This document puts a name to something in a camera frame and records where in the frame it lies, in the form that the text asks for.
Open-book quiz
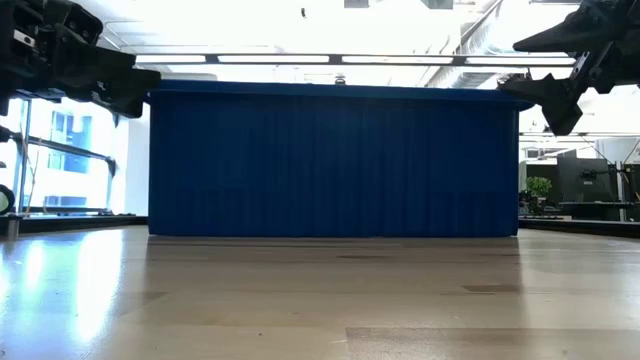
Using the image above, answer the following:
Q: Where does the green potted plant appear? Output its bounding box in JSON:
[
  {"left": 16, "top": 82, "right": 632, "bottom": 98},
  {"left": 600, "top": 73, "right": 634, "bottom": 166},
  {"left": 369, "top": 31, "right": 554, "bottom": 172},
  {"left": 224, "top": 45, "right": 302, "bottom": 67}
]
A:
[{"left": 525, "top": 175, "right": 554, "bottom": 199}]

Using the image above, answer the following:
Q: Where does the dark office monitor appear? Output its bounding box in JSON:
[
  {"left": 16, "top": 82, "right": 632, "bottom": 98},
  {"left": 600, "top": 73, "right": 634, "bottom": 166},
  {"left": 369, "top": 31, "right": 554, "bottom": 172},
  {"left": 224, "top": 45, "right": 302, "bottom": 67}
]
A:
[{"left": 557, "top": 157, "right": 617, "bottom": 204}]

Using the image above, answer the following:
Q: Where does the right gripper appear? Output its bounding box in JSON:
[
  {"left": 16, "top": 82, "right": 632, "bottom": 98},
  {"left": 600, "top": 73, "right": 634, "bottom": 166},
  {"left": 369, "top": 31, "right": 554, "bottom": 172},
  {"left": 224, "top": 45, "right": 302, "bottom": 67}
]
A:
[{"left": 499, "top": 0, "right": 640, "bottom": 137}]

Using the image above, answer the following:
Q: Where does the long ceiling light bar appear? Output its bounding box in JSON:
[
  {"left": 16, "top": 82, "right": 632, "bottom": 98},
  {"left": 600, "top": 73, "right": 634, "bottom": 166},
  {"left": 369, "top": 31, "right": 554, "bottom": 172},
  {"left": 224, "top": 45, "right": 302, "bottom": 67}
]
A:
[{"left": 134, "top": 53, "right": 577, "bottom": 67}]

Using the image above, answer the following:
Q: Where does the dark window frame rail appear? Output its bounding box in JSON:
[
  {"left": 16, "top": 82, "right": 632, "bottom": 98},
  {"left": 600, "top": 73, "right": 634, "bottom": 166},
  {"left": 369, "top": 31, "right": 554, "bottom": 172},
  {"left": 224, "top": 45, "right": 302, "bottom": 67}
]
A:
[{"left": 9, "top": 97, "right": 119, "bottom": 216}]

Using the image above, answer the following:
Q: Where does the blue plastic bin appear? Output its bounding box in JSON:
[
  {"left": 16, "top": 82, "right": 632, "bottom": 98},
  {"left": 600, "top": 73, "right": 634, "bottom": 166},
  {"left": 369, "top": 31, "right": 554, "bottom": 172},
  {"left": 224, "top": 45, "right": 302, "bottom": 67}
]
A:
[{"left": 147, "top": 79, "right": 535, "bottom": 239}]

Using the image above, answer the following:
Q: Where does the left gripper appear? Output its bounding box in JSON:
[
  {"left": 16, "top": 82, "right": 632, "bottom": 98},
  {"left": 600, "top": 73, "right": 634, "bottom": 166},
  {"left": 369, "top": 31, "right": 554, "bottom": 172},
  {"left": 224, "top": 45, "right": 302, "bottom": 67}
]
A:
[{"left": 0, "top": 0, "right": 162, "bottom": 120}]

